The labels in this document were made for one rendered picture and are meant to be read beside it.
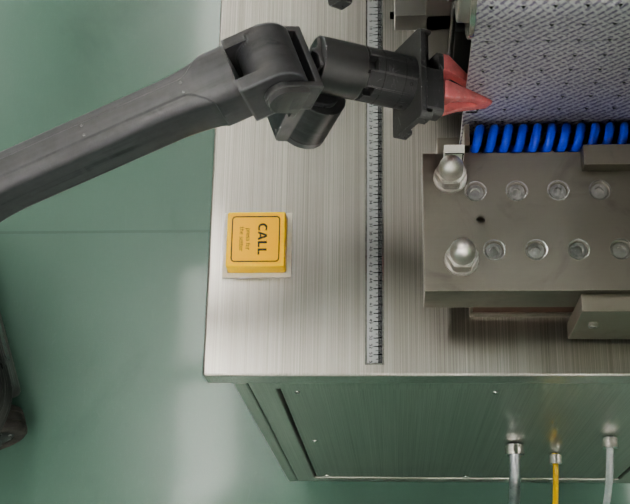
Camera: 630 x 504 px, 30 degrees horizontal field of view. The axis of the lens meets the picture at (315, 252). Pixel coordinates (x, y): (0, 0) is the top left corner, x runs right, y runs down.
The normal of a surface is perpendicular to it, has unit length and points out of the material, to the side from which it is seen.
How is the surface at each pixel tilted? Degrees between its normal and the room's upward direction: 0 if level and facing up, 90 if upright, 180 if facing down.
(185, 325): 0
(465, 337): 0
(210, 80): 11
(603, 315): 90
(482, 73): 90
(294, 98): 82
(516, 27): 90
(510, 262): 0
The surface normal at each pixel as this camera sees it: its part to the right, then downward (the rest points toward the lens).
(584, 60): -0.02, 0.94
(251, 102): 0.32, 0.83
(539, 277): -0.07, -0.33
